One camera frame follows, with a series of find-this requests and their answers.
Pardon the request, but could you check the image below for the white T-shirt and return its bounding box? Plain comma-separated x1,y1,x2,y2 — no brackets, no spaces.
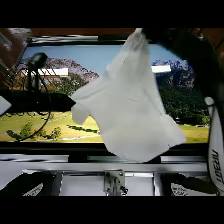
70,28,188,164

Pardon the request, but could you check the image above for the silver frame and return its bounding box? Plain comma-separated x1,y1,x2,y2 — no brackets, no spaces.
0,153,214,197

